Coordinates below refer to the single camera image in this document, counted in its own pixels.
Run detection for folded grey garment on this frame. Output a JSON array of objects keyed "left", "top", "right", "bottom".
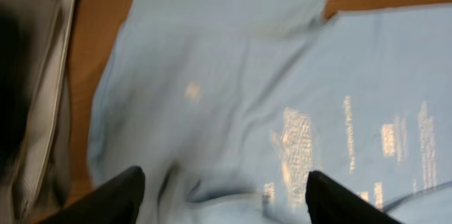
[{"left": 1, "top": 0, "right": 76, "bottom": 223}]

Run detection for folded black garment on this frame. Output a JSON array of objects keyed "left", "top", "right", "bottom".
[{"left": 1, "top": 11, "right": 30, "bottom": 175}]

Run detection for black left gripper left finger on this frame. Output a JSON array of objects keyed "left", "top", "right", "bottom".
[{"left": 41, "top": 166, "right": 145, "bottom": 224}]

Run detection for light blue printed t-shirt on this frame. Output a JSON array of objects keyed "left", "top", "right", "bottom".
[{"left": 88, "top": 0, "right": 451, "bottom": 223}]

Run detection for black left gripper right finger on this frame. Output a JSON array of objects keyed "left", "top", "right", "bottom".
[{"left": 305, "top": 170, "right": 400, "bottom": 224}]

